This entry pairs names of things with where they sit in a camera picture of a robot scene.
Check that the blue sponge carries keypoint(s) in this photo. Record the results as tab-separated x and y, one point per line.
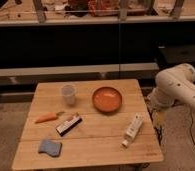
50	147

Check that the orange ceramic bowl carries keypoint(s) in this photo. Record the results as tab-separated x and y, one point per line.
107	99

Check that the white plastic bottle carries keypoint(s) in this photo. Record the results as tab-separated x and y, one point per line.
132	130

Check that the wooden table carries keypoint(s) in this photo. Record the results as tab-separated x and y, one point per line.
97	139

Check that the black box on shelf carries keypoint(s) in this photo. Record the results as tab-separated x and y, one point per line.
170	56

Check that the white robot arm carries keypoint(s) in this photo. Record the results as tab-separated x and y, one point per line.
175	83

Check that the clear plastic cup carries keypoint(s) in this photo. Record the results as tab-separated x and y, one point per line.
69	94

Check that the orange toy carrot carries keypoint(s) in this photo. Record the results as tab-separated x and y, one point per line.
48	117

